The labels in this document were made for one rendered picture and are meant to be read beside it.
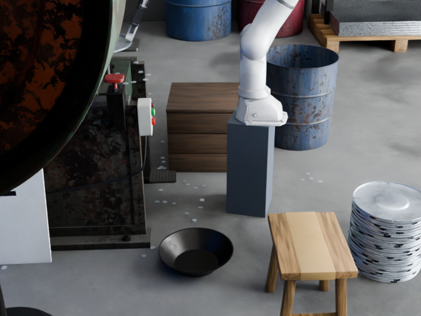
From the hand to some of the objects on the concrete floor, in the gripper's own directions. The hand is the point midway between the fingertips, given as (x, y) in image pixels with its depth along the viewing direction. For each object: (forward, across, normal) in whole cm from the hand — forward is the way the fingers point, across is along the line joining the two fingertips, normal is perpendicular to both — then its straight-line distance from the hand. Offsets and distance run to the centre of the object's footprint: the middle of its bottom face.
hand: (131, 32), depth 246 cm
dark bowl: (+65, -46, -55) cm, 97 cm away
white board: (+100, -34, +20) cm, 108 cm away
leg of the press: (+92, -28, +3) cm, 96 cm away
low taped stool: (+50, -80, -89) cm, 130 cm away
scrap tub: (+38, +68, -111) cm, 136 cm away
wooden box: (+60, +48, -65) cm, 100 cm away
